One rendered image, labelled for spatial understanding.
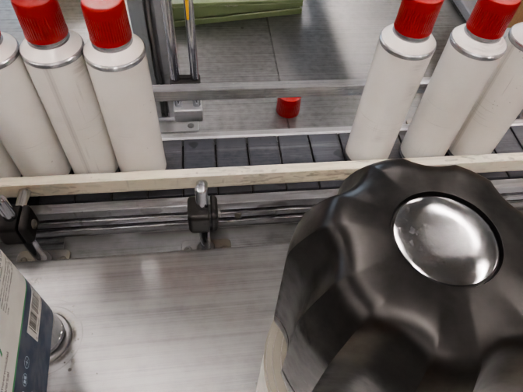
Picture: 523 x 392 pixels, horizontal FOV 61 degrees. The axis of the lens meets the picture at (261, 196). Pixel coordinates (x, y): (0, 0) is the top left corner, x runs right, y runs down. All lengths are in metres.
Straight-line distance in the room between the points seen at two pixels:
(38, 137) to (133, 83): 0.12
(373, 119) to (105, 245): 0.32
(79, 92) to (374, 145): 0.30
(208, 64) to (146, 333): 0.45
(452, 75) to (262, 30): 0.42
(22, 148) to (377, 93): 0.35
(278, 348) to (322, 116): 0.48
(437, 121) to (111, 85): 0.33
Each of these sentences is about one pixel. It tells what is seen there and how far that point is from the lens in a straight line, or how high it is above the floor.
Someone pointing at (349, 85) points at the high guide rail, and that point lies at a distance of 0.51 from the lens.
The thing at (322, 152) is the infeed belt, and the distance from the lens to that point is 0.55.
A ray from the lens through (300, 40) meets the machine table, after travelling 0.80.
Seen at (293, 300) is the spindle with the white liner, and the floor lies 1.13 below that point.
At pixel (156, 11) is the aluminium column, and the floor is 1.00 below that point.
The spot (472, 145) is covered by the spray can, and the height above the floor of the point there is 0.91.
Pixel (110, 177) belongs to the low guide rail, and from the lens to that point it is 0.48.
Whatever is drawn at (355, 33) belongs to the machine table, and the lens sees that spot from 0.84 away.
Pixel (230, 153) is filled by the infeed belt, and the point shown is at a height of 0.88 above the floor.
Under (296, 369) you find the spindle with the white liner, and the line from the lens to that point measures 0.16.
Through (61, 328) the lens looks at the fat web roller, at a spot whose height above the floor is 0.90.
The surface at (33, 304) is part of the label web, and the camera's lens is 0.37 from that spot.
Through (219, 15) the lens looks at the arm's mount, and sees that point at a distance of 0.83.
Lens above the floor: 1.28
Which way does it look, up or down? 54 degrees down
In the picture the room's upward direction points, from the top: 5 degrees clockwise
